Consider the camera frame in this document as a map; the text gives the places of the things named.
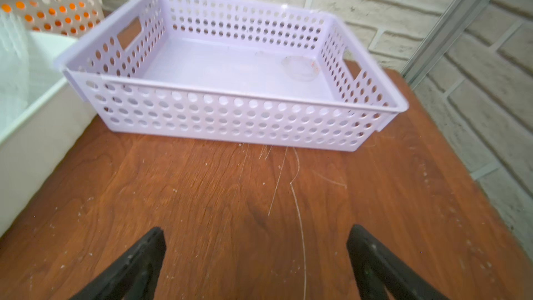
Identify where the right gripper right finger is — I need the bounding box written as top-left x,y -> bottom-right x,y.
346,224 -> 447,299

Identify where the white plastic tub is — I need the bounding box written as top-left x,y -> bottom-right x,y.
1,31 -> 96,233

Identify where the purple perforated plastic basket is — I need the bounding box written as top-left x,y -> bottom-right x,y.
54,0 -> 409,152

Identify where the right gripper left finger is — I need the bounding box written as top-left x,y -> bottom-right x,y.
72,227 -> 167,299

